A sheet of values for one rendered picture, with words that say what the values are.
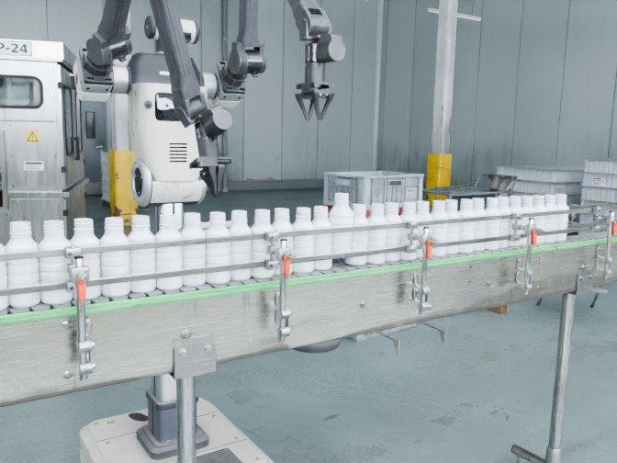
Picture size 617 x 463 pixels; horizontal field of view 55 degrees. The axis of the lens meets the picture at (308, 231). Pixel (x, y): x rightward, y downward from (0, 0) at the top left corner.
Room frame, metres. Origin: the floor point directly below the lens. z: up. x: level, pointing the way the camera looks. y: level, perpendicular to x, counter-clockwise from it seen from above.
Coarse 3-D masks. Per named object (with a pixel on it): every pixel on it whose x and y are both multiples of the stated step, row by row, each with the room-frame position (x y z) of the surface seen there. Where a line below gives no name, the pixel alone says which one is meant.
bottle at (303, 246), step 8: (304, 208) 1.50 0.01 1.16; (296, 216) 1.48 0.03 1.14; (304, 216) 1.47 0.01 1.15; (296, 224) 1.47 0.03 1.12; (304, 224) 1.46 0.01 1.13; (312, 224) 1.48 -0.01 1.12; (296, 240) 1.46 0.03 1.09; (304, 240) 1.46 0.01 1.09; (312, 240) 1.47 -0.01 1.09; (296, 248) 1.46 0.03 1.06; (304, 248) 1.46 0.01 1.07; (312, 248) 1.47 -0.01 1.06; (296, 256) 1.46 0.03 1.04; (304, 256) 1.46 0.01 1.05; (296, 264) 1.46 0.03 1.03; (304, 264) 1.46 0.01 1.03; (312, 264) 1.47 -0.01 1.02; (296, 272) 1.47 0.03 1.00; (304, 272) 1.46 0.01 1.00
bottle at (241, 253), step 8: (232, 216) 1.38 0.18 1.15; (240, 216) 1.38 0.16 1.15; (232, 224) 1.38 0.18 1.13; (240, 224) 1.38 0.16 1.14; (232, 232) 1.37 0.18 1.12; (240, 232) 1.37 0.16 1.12; (248, 232) 1.38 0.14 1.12; (232, 248) 1.37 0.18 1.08; (240, 248) 1.37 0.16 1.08; (248, 248) 1.38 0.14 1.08; (232, 256) 1.37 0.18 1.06; (240, 256) 1.37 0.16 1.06; (248, 256) 1.38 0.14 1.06; (232, 264) 1.37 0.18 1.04; (232, 272) 1.37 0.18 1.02; (240, 272) 1.37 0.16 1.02; (248, 272) 1.38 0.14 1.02; (232, 280) 1.37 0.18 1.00; (240, 280) 1.37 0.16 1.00
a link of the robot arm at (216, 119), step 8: (208, 104) 1.64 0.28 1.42; (176, 112) 1.60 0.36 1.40; (184, 112) 1.58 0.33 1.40; (208, 112) 1.55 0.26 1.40; (216, 112) 1.54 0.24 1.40; (224, 112) 1.56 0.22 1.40; (184, 120) 1.59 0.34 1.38; (192, 120) 1.58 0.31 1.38; (208, 120) 1.55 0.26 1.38; (216, 120) 1.53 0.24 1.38; (224, 120) 1.55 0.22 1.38; (208, 128) 1.55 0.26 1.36; (216, 128) 1.54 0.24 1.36; (224, 128) 1.54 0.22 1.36; (216, 136) 1.58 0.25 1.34
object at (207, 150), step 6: (198, 144) 1.59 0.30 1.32; (204, 144) 1.58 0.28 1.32; (210, 144) 1.58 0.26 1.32; (216, 144) 1.59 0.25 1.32; (198, 150) 1.59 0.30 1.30; (204, 150) 1.58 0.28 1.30; (210, 150) 1.58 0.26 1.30; (216, 150) 1.59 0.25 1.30; (204, 156) 1.57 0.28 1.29; (210, 156) 1.57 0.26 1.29; (216, 156) 1.58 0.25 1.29; (192, 162) 1.57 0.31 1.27; (198, 162) 1.54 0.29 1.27; (222, 162) 1.58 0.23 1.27; (228, 162) 1.59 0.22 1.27
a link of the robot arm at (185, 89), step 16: (160, 0) 1.48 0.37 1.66; (160, 16) 1.50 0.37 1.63; (176, 16) 1.51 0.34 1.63; (160, 32) 1.53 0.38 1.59; (176, 32) 1.52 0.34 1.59; (176, 48) 1.53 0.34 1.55; (176, 64) 1.54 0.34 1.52; (176, 80) 1.56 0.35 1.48; (192, 80) 1.57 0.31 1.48; (176, 96) 1.58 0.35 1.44; (192, 96) 1.58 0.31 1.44; (192, 112) 1.59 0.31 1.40
